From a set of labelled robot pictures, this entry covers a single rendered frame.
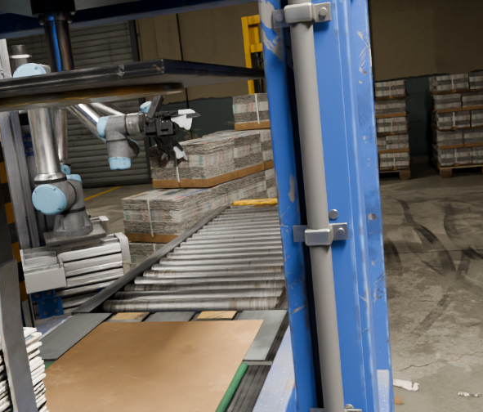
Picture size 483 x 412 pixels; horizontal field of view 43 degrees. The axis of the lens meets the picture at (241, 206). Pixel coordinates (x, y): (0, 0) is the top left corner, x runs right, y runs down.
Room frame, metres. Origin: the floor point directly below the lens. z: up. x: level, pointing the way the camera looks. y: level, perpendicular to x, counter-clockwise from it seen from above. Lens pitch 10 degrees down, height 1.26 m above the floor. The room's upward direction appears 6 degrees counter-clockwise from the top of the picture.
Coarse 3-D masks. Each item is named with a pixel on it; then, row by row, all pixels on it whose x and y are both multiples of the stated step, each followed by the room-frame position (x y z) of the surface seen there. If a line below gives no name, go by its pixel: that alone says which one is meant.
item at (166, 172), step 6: (180, 144) 3.31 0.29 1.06; (150, 150) 3.31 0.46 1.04; (156, 150) 3.29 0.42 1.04; (150, 156) 3.32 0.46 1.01; (156, 156) 3.29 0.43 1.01; (150, 162) 3.31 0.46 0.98; (156, 162) 3.29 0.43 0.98; (162, 162) 3.27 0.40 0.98; (168, 162) 3.25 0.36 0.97; (150, 168) 3.31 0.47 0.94; (156, 168) 3.29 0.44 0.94; (162, 168) 3.27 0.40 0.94; (168, 168) 3.24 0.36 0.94; (150, 174) 3.31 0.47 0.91; (156, 174) 3.29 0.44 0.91; (162, 174) 3.27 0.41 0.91; (168, 174) 3.25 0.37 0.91
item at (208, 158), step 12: (192, 144) 3.15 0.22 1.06; (204, 144) 3.12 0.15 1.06; (216, 144) 3.20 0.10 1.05; (228, 144) 3.30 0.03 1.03; (192, 156) 3.15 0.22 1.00; (204, 156) 3.12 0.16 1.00; (216, 156) 3.21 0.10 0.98; (228, 156) 3.30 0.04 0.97; (192, 168) 3.16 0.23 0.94; (204, 168) 3.11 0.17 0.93; (216, 168) 3.19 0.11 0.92; (228, 168) 3.29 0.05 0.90
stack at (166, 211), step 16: (256, 176) 3.52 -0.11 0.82; (272, 176) 3.68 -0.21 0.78; (144, 192) 3.22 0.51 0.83; (160, 192) 3.15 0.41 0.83; (176, 192) 3.10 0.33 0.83; (192, 192) 3.03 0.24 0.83; (208, 192) 3.09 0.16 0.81; (224, 192) 3.22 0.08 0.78; (240, 192) 3.38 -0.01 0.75; (256, 192) 3.51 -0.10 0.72; (272, 192) 3.66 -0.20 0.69; (128, 208) 3.05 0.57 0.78; (144, 208) 3.00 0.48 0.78; (160, 208) 2.94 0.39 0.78; (176, 208) 2.89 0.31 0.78; (192, 208) 2.97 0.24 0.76; (208, 208) 3.08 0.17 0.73; (128, 224) 3.06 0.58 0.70; (144, 224) 3.00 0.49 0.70; (160, 224) 2.94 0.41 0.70; (176, 224) 2.90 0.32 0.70; (192, 224) 2.96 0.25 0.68; (144, 256) 3.03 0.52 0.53
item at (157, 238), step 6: (258, 204) 3.50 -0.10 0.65; (264, 204) 3.56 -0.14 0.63; (270, 204) 3.61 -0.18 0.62; (126, 234) 3.08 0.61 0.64; (132, 234) 3.05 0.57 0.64; (138, 234) 3.03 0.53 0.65; (144, 234) 3.01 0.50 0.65; (150, 234) 2.99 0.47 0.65; (156, 234) 2.96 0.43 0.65; (132, 240) 3.06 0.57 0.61; (138, 240) 3.03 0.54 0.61; (144, 240) 3.01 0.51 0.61; (150, 240) 2.99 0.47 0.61; (156, 240) 2.97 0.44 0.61; (162, 240) 2.95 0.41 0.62; (168, 240) 2.93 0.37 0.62
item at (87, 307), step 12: (216, 216) 2.48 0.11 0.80; (192, 228) 2.27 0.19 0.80; (180, 240) 2.08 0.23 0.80; (156, 252) 1.94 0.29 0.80; (168, 252) 1.93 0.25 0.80; (144, 264) 1.80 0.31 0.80; (132, 276) 1.67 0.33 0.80; (108, 288) 1.59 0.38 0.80; (120, 288) 1.57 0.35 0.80; (96, 300) 1.49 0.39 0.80; (72, 312) 1.41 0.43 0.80; (84, 312) 1.40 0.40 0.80; (96, 312) 1.43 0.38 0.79
